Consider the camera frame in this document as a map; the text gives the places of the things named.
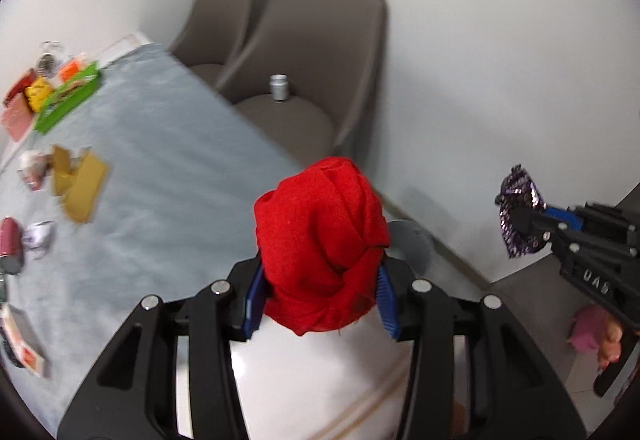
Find yellow packet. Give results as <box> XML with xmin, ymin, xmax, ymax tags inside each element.
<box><xmin>25</xmin><ymin>77</ymin><xmax>55</xmax><ymax>113</ymax></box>

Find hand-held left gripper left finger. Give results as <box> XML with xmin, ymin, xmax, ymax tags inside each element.
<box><xmin>57</xmin><ymin>260</ymin><xmax>266</xmax><ymax>440</ymax></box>

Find glass jar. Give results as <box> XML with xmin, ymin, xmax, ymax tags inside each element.
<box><xmin>36</xmin><ymin>41</ymin><xmax>66</xmax><ymax>78</ymax></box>

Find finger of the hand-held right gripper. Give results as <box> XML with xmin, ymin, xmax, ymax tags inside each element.
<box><xmin>545</xmin><ymin>201</ymin><xmax>640</xmax><ymax>247</ymax></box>
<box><xmin>512</xmin><ymin>209</ymin><xmax>640</xmax><ymax>267</ymax></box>

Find red box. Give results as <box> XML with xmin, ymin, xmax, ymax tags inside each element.
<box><xmin>4</xmin><ymin>70</ymin><xmax>36</xmax><ymax>107</ymax></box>

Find purple foil wrapper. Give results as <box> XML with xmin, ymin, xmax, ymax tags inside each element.
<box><xmin>495</xmin><ymin>165</ymin><xmax>548</xmax><ymax>259</ymax></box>

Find person's right hand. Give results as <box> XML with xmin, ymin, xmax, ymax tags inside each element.
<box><xmin>597</xmin><ymin>322</ymin><xmax>627</xmax><ymax>370</ymax></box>

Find silver can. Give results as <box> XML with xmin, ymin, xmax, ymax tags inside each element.
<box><xmin>269</xmin><ymin>74</ymin><xmax>291</xmax><ymax>102</ymax></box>

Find pink box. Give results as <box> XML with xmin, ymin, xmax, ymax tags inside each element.
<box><xmin>1</xmin><ymin>94</ymin><xmax>37</xmax><ymax>141</ymax></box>

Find large brown chair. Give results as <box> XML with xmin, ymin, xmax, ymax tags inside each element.
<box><xmin>215</xmin><ymin>0</ymin><xmax>388</xmax><ymax>171</ymax></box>

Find grey tablecloth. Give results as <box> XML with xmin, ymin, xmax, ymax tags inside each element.
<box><xmin>0</xmin><ymin>42</ymin><xmax>321</xmax><ymax>436</ymax></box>

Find person's right forearm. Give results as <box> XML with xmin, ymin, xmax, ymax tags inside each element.
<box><xmin>567</xmin><ymin>307</ymin><xmax>615</xmax><ymax>354</ymax></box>

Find white wrapper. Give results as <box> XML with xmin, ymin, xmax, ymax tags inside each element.
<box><xmin>24</xmin><ymin>221</ymin><xmax>55</xmax><ymax>253</ymax></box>

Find brown snack packet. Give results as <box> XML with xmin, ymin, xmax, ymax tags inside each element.
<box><xmin>52</xmin><ymin>77</ymin><xmax>94</xmax><ymax>103</ymax></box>

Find red drink can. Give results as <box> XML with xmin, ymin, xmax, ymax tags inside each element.
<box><xmin>0</xmin><ymin>217</ymin><xmax>24</xmax><ymax>259</ymax></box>

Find gold cardboard box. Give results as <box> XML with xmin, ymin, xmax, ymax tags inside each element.
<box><xmin>62</xmin><ymin>151</ymin><xmax>111</xmax><ymax>225</ymax></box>
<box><xmin>50</xmin><ymin>145</ymin><xmax>83</xmax><ymax>199</ymax></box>

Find red cloth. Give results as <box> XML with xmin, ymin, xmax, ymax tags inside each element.
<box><xmin>253</xmin><ymin>157</ymin><xmax>391</xmax><ymax>337</ymax></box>

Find orange packet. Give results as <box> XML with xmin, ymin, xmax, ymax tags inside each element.
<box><xmin>59</xmin><ymin>54</ymin><xmax>87</xmax><ymax>83</ymax></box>

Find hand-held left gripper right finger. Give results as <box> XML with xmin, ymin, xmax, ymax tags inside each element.
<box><xmin>377</xmin><ymin>260</ymin><xmax>586</xmax><ymax>440</ymax></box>

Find white and red carton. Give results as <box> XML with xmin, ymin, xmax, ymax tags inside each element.
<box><xmin>0</xmin><ymin>305</ymin><xmax>49</xmax><ymax>379</ymax></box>

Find green tray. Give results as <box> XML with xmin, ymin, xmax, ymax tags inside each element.
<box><xmin>35</xmin><ymin>62</ymin><xmax>103</xmax><ymax>135</ymax></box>

